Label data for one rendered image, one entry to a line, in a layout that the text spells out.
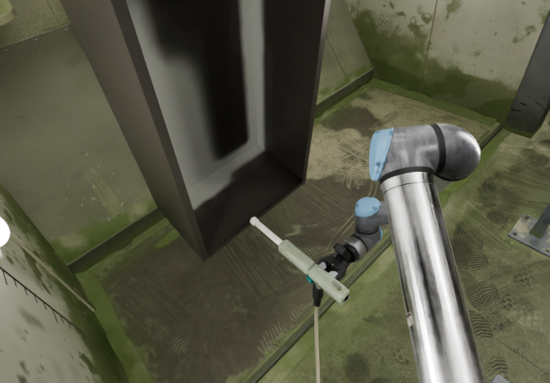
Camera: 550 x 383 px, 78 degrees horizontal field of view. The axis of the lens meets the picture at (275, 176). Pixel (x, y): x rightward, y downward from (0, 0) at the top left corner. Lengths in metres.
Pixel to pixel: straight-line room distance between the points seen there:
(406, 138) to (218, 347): 1.29
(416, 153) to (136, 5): 0.84
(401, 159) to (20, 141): 1.88
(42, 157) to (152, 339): 1.10
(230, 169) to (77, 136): 0.91
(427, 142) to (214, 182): 1.10
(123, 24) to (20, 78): 1.56
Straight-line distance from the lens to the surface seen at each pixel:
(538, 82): 2.71
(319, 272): 1.22
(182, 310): 1.87
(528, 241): 2.20
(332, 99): 2.87
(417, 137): 0.80
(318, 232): 1.96
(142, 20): 1.14
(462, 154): 0.83
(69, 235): 2.17
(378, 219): 1.34
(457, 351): 0.72
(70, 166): 2.15
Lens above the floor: 1.61
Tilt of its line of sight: 43 degrees down
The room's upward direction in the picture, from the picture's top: 10 degrees counter-clockwise
